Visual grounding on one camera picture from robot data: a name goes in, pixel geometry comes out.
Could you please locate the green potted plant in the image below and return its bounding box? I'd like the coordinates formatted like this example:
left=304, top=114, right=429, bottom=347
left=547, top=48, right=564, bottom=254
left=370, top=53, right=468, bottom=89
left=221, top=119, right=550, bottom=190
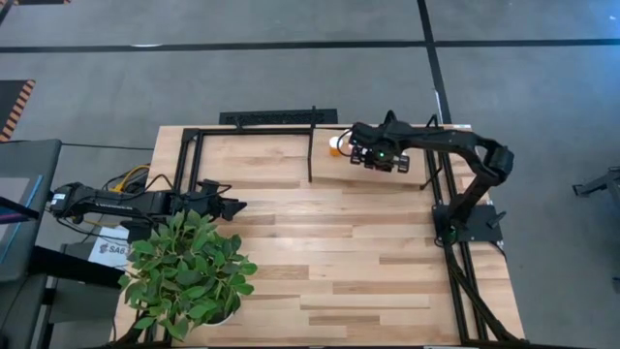
left=117, top=207, right=259, bottom=343

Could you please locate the hazard-striped floor mat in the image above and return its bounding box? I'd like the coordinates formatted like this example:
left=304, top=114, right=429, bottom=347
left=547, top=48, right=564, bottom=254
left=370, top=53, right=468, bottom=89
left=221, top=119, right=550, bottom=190
left=0, top=79, right=37, bottom=143

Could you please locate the black control box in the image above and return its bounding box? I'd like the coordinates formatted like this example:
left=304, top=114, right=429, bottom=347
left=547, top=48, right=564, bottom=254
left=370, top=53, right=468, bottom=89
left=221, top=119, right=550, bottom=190
left=120, top=220, right=154, bottom=243

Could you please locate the yellow floor cable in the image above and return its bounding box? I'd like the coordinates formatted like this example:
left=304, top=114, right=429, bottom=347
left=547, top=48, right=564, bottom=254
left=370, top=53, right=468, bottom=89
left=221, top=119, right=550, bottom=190
left=108, top=164, right=151, bottom=193

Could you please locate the white printed sign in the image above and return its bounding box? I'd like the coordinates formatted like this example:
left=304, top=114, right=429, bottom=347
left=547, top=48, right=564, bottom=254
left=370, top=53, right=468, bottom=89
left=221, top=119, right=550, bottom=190
left=88, top=226, right=131, bottom=270

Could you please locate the orange pill bottle white cap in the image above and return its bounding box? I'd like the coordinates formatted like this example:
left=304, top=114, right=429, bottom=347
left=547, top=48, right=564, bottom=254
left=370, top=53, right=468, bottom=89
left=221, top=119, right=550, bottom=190
left=327, top=135, right=346, bottom=159

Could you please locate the grey side table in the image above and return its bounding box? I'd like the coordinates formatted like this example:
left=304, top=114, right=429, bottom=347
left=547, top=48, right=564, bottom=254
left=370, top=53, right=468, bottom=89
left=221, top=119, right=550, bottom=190
left=0, top=139, right=63, bottom=349

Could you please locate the black stand leg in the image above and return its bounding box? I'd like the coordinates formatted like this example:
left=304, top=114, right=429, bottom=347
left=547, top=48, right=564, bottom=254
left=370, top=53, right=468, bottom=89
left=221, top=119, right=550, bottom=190
left=573, top=165, right=620, bottom=198

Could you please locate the grey equipment cart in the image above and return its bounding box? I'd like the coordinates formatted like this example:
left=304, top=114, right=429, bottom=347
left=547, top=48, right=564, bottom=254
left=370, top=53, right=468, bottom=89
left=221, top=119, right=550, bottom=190
left=28, top=241, right=125, bottom=349

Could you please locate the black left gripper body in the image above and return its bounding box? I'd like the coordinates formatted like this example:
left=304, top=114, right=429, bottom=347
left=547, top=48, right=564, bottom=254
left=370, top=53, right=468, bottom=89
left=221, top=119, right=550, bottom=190
left=192, top=178, right=226, bottom=223

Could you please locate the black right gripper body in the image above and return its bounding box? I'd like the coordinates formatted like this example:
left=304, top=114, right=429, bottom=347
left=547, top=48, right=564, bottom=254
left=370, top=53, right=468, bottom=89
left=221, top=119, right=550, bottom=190
left=349, top=143, right=412, bottom=175

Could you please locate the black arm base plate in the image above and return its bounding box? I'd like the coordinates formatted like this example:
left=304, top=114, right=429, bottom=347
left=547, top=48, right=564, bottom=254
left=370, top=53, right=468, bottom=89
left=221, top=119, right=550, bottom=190
left=432, top=203, right=505, bottom=244

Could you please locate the black perforated floor strip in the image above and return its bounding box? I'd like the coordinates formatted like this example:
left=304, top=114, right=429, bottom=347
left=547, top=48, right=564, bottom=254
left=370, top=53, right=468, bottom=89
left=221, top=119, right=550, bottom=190
left=218, top=108, right=339, bottom=126

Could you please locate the black aluminium rig frame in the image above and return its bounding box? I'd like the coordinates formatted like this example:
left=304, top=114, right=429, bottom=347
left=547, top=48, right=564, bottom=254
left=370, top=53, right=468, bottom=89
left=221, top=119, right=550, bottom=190
left=162, top=105, right=527, bottom=346

